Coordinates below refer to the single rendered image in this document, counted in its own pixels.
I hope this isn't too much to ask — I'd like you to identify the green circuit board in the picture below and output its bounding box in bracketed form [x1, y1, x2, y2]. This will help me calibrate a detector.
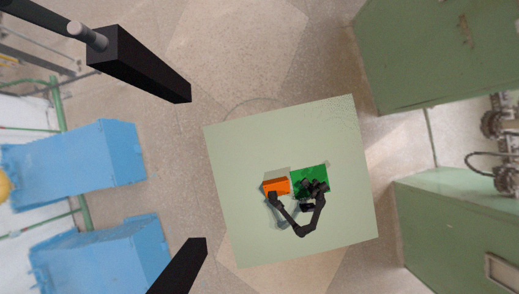
[290, 164, 330, 200]

